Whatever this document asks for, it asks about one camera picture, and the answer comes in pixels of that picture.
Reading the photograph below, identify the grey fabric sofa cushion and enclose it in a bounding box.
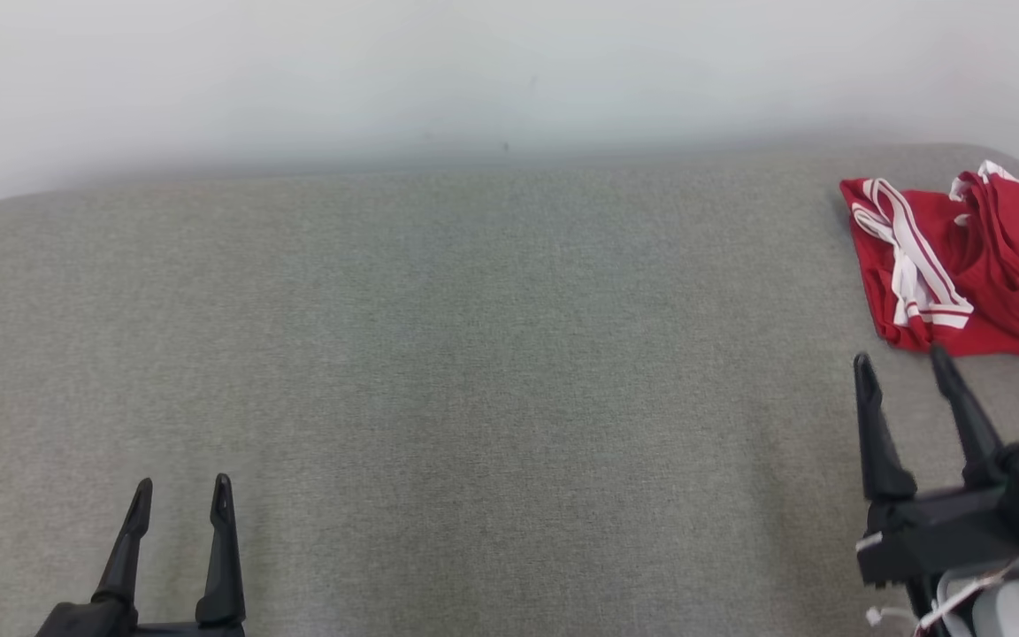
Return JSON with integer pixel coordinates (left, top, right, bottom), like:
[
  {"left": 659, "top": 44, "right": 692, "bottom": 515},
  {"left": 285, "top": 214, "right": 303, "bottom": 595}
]
[{"left": 0, "top": 143, "right": 1019, "bottom": 637}]

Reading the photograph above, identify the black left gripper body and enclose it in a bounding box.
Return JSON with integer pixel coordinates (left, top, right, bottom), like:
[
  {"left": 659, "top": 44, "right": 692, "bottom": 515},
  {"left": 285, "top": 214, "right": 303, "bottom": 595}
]
[{"left": 34, "top": 600, "right": 245, "bottom": 637}]

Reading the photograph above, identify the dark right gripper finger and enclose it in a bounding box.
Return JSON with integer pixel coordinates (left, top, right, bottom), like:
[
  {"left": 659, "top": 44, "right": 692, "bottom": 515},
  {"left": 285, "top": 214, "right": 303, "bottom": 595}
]
[
  {"left": 853, "top": 352, "right": 917, "bottom": 502},
  {"left": 930, "top": 345, "right": 1004, "bottom": 483}
]

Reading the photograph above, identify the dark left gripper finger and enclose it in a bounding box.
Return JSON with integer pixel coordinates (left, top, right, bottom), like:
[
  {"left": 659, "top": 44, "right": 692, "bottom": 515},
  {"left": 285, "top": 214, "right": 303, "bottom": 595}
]
[
  {"left": 195, "top": 473, "right": 247, "bottom": 627},
  {"left": 92, "top": 478, "right": 154, "bottom": 611}
]

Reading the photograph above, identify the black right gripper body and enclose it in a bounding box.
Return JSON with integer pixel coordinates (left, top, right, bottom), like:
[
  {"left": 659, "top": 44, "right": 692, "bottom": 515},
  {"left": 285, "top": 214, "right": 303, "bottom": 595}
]
[{"left": 856, "top": 482, "right": 1019, "bottom": 589}]

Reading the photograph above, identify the red Bulls 23 jersey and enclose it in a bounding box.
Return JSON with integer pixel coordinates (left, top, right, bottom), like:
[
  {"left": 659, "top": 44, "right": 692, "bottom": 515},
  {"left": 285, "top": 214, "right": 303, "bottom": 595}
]
[{"left": 839, "top": 177, "right": 1019, "bottom": 359}]

